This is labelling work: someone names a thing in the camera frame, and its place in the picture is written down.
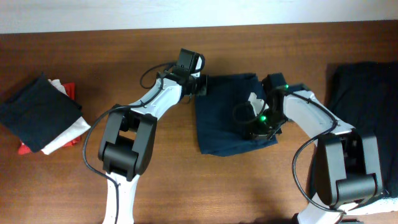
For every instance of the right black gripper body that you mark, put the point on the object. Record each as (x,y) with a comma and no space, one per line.
(265,122)

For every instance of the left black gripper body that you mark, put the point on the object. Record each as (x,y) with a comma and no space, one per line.
(198,84)

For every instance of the navy blue shorts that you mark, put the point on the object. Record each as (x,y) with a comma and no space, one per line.
(218,130)

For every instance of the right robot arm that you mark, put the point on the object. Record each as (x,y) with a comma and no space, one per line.
(347,171)

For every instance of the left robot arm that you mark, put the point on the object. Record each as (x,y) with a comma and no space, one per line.
(128,140)

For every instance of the dark garment pile right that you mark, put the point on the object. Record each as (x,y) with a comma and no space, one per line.
(364,95)

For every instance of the folded red garment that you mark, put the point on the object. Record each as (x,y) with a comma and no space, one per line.
(70,91)

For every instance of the folded black garment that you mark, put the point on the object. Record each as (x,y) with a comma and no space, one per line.
(38,113)

